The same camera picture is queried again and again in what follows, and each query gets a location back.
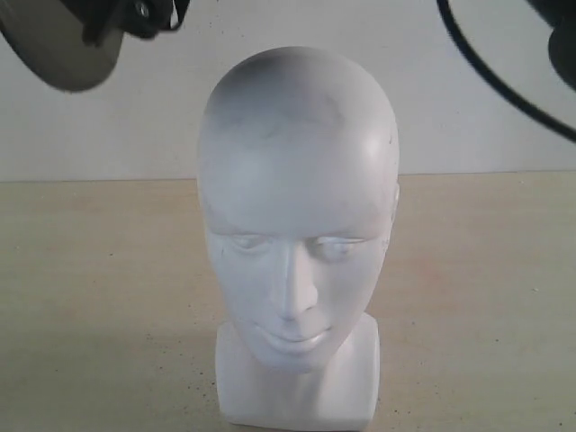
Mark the black helmet with tinted visor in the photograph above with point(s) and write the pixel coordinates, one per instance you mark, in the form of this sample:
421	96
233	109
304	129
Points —
74	46

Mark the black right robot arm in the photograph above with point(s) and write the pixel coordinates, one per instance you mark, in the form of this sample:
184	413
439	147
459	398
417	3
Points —
560	17

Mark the white mannequin head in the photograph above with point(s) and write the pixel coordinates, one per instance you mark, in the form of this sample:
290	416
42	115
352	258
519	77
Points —
298	179

